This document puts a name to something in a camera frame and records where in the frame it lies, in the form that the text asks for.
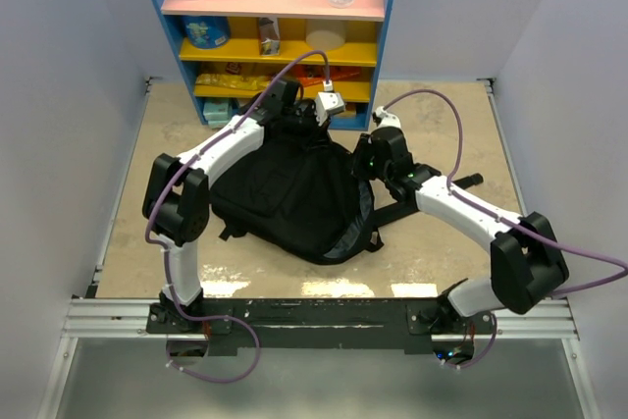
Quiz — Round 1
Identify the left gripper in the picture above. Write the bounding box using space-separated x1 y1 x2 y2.
283 101 333 153

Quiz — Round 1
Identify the black backpack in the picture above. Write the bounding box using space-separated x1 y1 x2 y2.
208 124 485 266

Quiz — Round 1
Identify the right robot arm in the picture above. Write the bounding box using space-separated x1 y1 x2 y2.
351 127 569 334

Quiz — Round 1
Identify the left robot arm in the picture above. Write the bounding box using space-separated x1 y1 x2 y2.
141 77 303 333

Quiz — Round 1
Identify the yellow soap pack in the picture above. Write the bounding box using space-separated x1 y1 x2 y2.
339 103 357 118

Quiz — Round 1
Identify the yellow chips bag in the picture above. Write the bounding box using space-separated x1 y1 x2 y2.
195 62 281 91

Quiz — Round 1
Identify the teal tissue pack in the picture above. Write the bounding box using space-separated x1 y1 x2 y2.
203 97 233 129

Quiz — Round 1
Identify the orange snack box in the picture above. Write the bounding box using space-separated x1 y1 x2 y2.
290 64 361 87

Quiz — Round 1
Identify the white round container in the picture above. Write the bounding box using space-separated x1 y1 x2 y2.
305 19 346 51

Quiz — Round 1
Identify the small carton box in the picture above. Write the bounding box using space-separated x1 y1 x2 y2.
257 17 281 56

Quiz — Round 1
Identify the blue shelf unit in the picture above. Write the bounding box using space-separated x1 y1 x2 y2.
151 0 393 131

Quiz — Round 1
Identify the blue round can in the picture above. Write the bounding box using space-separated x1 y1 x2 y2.
183 16 231 49

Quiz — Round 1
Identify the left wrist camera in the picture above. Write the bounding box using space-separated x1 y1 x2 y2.
315 79 345 127

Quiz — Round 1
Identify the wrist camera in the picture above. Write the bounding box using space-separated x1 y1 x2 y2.
372 106 402 131
315 79 345 127

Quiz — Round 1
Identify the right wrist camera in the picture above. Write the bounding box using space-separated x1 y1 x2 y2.
372 106 402 131

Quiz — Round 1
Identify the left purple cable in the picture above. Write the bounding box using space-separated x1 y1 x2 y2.
145 49 333 384

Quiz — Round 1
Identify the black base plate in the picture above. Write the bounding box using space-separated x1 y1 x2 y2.
146 296 492 355

